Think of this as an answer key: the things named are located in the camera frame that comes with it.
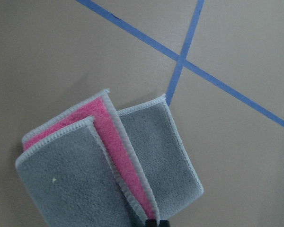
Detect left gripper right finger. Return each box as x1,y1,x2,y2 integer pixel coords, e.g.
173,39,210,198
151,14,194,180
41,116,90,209
159,220,170,227

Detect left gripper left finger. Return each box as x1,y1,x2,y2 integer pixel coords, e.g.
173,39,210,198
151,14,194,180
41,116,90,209
145,219,157,227

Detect pink towel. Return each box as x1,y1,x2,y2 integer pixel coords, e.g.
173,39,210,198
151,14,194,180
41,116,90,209
15,89,204,227

